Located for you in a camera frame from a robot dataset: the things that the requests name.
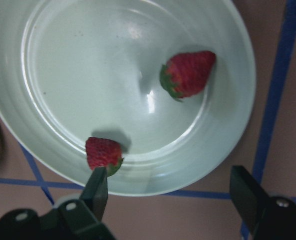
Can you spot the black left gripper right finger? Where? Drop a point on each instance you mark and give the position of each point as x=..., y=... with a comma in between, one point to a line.
x=266, y=217

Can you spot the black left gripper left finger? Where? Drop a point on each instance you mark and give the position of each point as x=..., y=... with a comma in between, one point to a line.
x=77, y=218

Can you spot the red strawberry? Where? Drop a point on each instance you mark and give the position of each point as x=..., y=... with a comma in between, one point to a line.
x=102, y=152
x=186, y=74

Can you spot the pale green plate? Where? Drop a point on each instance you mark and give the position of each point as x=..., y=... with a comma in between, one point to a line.
x=74, y=69

